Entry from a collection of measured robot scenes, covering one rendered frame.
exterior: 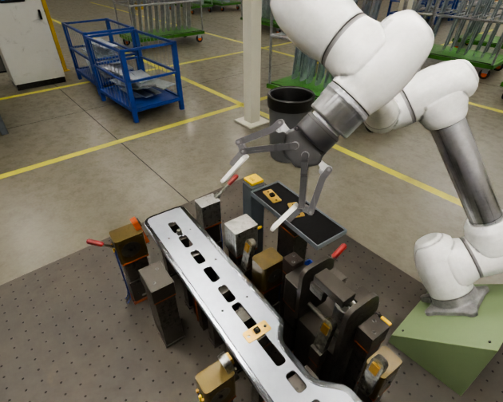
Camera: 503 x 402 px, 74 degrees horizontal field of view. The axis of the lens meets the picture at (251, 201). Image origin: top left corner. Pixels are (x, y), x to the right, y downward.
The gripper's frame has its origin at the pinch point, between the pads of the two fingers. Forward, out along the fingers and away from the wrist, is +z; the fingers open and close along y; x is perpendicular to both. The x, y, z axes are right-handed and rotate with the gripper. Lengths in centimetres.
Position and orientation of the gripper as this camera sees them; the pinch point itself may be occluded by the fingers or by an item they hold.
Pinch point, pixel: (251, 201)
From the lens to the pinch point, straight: 66.7
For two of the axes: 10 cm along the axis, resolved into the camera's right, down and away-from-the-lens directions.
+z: -6.6, 6.8, 3.1
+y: -7.2, -7.0, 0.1
